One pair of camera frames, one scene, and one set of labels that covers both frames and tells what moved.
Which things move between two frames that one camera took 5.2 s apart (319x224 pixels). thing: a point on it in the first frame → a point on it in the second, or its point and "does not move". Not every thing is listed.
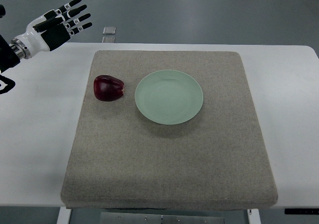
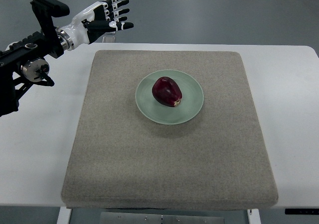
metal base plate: (161, 218) does not move
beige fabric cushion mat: (120, 158) does not move
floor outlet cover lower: (108, 39) does not move
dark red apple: (108, 88) → (166, 90)
